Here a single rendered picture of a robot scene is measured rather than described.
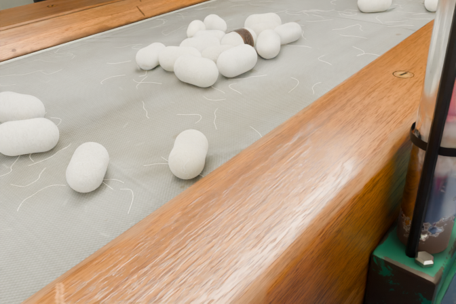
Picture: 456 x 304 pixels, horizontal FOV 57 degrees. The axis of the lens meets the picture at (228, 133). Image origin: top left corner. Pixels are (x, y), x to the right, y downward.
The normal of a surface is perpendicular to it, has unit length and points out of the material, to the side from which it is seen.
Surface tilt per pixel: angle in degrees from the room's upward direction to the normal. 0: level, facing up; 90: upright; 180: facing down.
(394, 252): 0
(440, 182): 90
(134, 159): 0
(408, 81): 0
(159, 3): 45
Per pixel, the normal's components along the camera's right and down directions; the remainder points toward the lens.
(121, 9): 0.50, -0.42
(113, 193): -0.06, -0.87
